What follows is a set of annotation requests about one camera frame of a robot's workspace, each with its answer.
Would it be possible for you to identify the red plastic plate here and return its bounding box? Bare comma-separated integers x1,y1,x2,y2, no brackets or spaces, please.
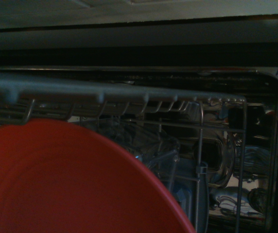
0,118,197,233

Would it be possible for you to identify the grey dishwasher spray tube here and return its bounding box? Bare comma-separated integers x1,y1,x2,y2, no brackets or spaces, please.
194,161,211,233

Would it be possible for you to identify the stainless steel dishwasher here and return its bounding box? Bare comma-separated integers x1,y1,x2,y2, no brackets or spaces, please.
0,14,278,233

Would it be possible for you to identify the clear glass container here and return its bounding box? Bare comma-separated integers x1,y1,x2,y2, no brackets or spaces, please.
97,118,181,202

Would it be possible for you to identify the grey wire dishwasher rack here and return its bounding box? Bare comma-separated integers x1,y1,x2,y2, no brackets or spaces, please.
0,70,249,233

